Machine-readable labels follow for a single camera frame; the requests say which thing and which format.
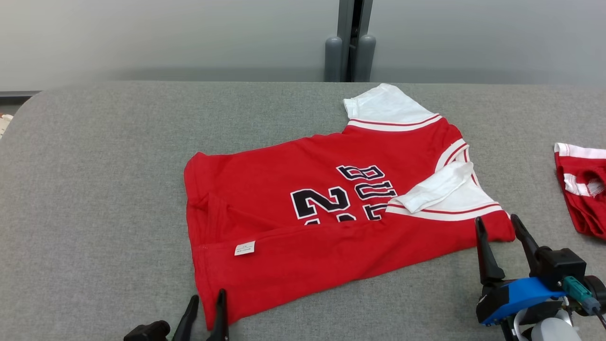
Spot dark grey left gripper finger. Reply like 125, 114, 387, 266
172, 295, 200, 341
207, 289, 231, 341

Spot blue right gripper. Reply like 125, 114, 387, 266
474, 214, 567, 327

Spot red Bulls shorts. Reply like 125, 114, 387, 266
554, 143, 606, 240

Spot red white Bulls jersey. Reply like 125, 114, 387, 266
184, 83, 517, 331

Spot black cable with teal plug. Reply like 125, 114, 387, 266
562, 276, 606, 330

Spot grey metal frame post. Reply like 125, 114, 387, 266
324, 0, 377, 83

